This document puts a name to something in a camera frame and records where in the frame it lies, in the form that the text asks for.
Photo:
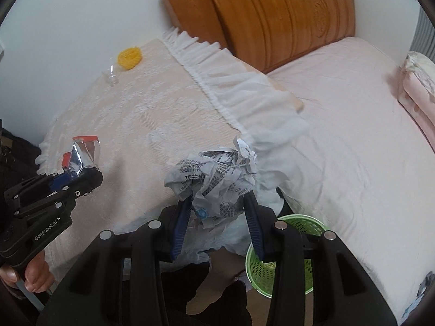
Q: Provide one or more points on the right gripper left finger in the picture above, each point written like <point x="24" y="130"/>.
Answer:
<point x="117" y="279"/>

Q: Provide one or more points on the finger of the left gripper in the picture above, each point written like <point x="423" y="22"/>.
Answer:
<point x="83" y="183"/>
<point x="60" y="180"/>

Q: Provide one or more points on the silver red foil wrapper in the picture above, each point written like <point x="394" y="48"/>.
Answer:
<point x="85" y="153"/>

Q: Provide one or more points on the printed paper ball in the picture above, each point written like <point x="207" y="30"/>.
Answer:
<point x="215" y="180"/>

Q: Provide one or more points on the person left hand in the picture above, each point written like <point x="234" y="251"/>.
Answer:
<point x="37" y="276"/>

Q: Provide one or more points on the black clothing pile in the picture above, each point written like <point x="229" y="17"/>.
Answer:
<point x="17" y="160"/>

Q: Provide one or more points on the clear plastic cup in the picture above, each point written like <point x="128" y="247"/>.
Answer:
<point x="111" y="75"/>

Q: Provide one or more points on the pink bed mattress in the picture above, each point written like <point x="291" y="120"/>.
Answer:
<point x="364" y="168"/>

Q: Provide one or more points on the yellow plastic cup liner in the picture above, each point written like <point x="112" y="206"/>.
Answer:
<point x="129" y="58"/>

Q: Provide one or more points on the folded pink blanket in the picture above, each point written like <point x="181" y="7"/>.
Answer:
<point x="416" y="92"/>

